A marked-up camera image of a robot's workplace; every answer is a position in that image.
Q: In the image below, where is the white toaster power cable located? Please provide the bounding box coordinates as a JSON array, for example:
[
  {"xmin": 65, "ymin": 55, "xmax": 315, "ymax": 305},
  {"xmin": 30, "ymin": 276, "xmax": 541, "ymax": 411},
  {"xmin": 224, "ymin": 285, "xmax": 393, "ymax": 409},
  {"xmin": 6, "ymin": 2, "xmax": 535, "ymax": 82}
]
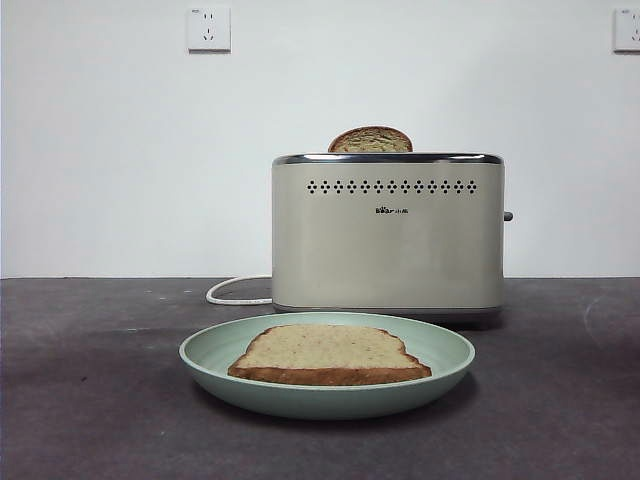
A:
[{"xmin": 206, "ymin": 274, "xmax": 275, "ymax": 306}]

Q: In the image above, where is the large toasted bread slice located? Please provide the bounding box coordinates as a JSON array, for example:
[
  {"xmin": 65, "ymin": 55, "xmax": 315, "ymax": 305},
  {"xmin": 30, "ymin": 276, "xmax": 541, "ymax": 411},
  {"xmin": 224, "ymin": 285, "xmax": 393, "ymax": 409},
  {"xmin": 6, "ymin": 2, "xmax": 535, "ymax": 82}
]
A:
[{"xmin": 227, "ymin": 323, "xmax": 433, "ymax": 386}]

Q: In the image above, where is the small toasted bread slice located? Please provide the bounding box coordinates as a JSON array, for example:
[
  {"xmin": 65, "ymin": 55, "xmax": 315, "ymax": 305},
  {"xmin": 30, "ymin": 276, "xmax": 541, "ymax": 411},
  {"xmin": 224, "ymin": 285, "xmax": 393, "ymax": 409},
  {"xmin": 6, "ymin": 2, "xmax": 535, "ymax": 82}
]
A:
[{"xmin": 327, "ymin": 126, "xmax": 414, "ymax": 154}]

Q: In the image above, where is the pale green round plate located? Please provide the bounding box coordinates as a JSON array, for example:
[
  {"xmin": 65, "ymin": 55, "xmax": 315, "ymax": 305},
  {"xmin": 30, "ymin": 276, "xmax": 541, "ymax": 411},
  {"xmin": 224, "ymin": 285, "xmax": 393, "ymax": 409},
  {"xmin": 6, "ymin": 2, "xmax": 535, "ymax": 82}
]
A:
[{"xmin": 178, "ymin": 311, "xmax": 477, "ymax": 420}]

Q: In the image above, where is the cream and chrome toaster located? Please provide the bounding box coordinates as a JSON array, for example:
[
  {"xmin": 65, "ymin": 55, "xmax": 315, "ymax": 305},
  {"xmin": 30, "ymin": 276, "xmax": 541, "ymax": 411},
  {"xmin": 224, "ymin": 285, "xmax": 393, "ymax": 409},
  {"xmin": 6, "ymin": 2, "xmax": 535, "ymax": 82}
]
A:
[{"xmin": 271, "ymin": 151, "xmax": 515, "ymax": 329}]

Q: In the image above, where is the white wall socket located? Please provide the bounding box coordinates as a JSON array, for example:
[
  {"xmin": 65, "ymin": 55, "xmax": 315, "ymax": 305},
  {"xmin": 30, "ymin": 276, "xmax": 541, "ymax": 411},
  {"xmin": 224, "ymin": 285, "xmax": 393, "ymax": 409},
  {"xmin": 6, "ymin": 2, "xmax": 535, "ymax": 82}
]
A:
[
  {"xmin": 613, "ymin": 7, "xmax": 640, "ymax": 54},
  {"xmin": 187, "ymin": 5, "xmax": 233, "ymax": 54}
]

